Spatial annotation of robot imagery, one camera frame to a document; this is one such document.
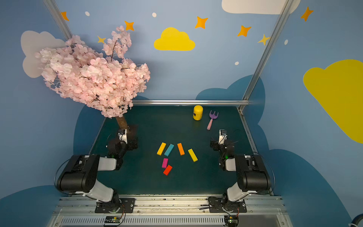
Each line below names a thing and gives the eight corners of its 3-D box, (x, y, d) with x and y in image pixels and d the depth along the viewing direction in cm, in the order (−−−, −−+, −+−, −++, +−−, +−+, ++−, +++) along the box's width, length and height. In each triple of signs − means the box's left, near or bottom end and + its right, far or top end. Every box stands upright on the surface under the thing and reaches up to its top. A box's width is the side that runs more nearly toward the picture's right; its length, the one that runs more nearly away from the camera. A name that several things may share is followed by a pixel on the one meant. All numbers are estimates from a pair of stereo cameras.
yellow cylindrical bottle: (193, 120, 114) (194, 112, 106) (192, 113, 119) (193, 105, 111) (202, 120, 114) (203, 112, 106) (201, 113, 119) (203, 105, 111)
